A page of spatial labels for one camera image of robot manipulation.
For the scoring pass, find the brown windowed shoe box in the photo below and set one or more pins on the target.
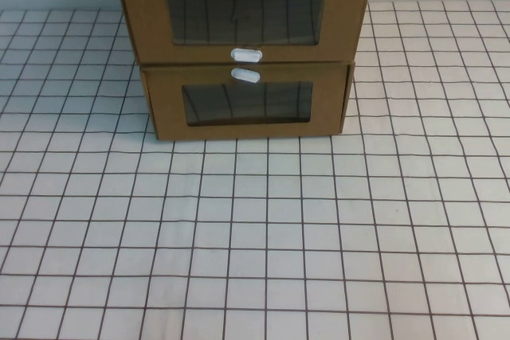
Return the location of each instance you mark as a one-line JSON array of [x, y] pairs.
[[167, 125], [143, 5]]

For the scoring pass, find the white black-grid tablecloth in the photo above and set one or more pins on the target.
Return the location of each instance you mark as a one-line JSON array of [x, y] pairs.
[[255, 236]]

